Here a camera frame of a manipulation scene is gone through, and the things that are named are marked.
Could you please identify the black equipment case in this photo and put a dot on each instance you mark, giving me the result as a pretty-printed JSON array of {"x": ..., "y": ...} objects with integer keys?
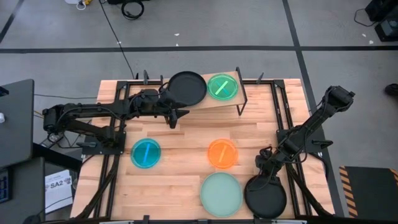
[
  {"x": 384, "y": 9},
  {"x": 388, "y": 31}
]

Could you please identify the dark grey cabinet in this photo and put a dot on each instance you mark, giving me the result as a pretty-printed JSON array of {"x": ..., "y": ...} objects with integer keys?
[{"x": 28, "y": 193}]

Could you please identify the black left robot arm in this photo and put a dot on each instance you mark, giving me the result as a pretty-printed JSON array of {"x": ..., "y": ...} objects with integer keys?
[{"x": 93, "y": 110}]

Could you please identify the mint green round plate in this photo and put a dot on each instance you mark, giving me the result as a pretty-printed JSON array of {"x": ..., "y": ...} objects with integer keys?
[{"x": 221, "y": 194}]

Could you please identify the person's shoe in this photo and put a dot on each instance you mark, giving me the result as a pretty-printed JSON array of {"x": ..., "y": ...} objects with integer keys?
[{"x": 391, "y": 90}]

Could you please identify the orange transparent plastic plate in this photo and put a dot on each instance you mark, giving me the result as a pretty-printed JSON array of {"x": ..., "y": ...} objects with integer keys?
[{"x": 217, "y": 161}]

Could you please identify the white power strip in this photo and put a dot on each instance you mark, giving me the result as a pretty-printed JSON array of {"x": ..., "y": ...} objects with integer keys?
[{"x": 72, "y": 1}]

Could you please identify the black aluminium table frame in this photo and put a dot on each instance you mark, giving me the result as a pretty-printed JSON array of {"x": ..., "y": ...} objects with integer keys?
[{"x": 121, "y": 84}]

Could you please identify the white printed paper sheet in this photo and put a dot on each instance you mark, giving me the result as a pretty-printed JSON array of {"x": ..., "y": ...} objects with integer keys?
[{"x": 59, "y": 193}]

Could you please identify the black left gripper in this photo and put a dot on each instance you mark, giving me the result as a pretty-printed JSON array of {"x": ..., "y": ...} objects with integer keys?
[{"x": 152, "y": 104}]

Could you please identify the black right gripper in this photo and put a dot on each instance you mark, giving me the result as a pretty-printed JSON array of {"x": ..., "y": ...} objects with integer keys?
[{"x": 269, "y": 165}]

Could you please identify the black power adapter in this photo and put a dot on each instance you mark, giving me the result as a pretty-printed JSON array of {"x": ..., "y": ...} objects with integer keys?
[{"x": 52, "y": 140}]

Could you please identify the small white object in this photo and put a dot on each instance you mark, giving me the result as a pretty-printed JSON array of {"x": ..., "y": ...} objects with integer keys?
[{"x": 2, "y": 118}]

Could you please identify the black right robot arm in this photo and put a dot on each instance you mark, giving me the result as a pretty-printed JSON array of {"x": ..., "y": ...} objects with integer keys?
[{"x": 311, "y": 124}]

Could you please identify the dark grey desk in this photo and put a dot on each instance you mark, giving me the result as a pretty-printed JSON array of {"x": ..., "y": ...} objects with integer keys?
[{"x": 15, "y": 124}]

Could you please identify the wooden shelf with black legs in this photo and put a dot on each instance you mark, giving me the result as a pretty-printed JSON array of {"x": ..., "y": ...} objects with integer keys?
[{"x": 217, "y": 104}]

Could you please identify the black round plate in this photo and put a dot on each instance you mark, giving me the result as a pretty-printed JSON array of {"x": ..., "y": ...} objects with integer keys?
[
  {"x": 188, "y": 87},
  {"x": 264, "y": 205}
]

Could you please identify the black hazard-striped mat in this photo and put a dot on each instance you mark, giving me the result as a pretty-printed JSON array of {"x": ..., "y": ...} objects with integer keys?
[{"x": 370, "y": 193}]

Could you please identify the green transparent plastic plate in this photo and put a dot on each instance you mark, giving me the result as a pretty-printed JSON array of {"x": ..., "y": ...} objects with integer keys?
[{"x": 214, "y": 90}]

